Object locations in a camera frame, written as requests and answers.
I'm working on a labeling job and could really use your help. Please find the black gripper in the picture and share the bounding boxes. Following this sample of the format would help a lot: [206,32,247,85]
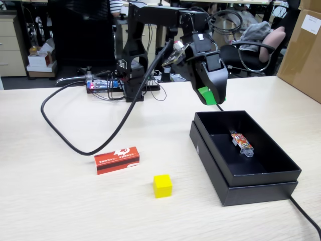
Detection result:
[180,32,229,105]

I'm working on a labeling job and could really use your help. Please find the green wooden cube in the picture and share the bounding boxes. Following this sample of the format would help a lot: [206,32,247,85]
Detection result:
[197,86,218,106]

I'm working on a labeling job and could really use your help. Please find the yellow wooden cube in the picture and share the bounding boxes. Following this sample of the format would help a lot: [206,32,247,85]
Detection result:
[153,174,173,199]

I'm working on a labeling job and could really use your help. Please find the orange printed carton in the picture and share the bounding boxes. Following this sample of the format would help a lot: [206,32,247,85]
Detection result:
[94,146,140,176]

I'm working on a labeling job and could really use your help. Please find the large brown cardboard box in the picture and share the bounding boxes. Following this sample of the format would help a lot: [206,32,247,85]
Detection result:
[277,9,321,104]

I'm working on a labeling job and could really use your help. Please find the black cardboard box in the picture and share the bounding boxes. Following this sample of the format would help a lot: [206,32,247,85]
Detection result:
[194,109,302,188]

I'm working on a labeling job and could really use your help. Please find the black open box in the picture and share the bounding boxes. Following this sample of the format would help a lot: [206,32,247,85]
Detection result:
[189,120,299,207]

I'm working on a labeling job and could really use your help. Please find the flat white box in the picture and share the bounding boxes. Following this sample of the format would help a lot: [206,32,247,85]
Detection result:
[26,61,58,78]

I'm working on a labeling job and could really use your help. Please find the white cardboard box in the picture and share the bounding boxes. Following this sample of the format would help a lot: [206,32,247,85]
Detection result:
[27,37,57,68]

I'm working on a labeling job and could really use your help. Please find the black pole with white rings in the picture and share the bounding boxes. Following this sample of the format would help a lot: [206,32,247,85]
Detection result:
[162,25,178,83]

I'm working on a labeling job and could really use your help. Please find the black office chair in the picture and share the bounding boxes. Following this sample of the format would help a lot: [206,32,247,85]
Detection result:
[219,26,288,76]

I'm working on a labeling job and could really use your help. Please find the grey cloth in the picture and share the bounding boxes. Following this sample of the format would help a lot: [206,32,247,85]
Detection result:
[238,21,273,50]

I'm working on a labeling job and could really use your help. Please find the small snack packet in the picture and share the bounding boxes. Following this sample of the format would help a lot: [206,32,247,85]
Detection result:
[229,130,254,158]

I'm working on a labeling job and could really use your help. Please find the pink cushion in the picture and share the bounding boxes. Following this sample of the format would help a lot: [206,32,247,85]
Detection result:
[259,26,286,63]

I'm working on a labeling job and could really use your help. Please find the black plate with circuit boards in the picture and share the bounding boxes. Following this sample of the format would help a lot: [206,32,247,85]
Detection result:
[86,75,161,95]

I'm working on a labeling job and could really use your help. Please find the white shipping label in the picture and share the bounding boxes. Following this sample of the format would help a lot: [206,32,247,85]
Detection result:
[300,14,321,35]

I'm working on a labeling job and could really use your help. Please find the person in striped shirt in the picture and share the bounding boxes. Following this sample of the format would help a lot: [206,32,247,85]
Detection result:
[109,0,124,15]

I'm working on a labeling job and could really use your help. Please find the black monitor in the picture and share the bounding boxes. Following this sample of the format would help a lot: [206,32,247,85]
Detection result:
[50,0,117,67]

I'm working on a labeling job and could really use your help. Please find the silver monitor stand base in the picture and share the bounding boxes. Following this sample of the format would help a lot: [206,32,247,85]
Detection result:
[55,74,88,86]

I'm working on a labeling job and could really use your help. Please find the wrist camera with circuit board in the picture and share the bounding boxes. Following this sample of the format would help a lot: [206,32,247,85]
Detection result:
[161,40,191,68]

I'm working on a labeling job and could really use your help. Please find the black servo wire bundle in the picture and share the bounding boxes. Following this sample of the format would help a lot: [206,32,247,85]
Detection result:
[207,9,244,36]

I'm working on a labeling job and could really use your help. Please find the thick black sleeved cable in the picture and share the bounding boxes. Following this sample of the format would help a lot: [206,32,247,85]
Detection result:
[40,37,175,156]

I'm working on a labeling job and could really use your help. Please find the thin black power cable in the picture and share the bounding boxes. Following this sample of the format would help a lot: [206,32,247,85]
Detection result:
[215,103,321,234]

